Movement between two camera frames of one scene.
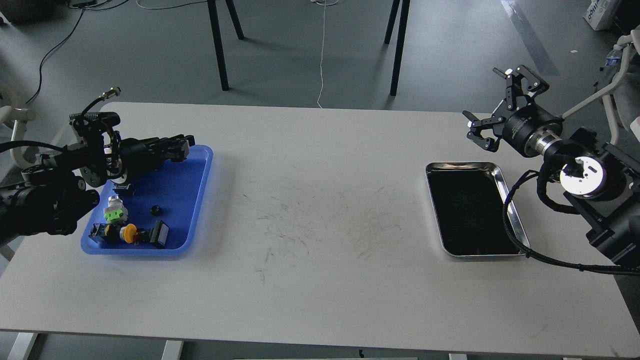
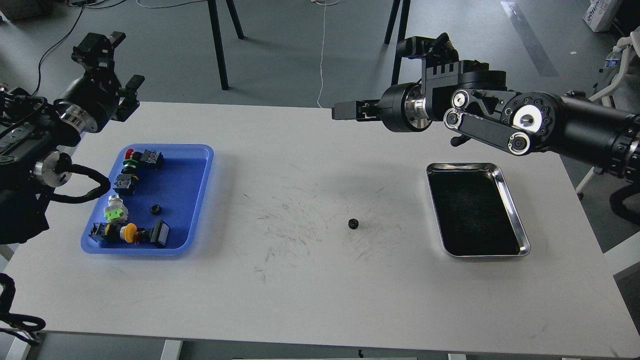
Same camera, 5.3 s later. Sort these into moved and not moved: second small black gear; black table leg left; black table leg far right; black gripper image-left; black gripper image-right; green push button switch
Moved: black gripper image-left; black gripper image-right
Not moved: black table leg left; second small black gear; black table leg far right; green push button switch
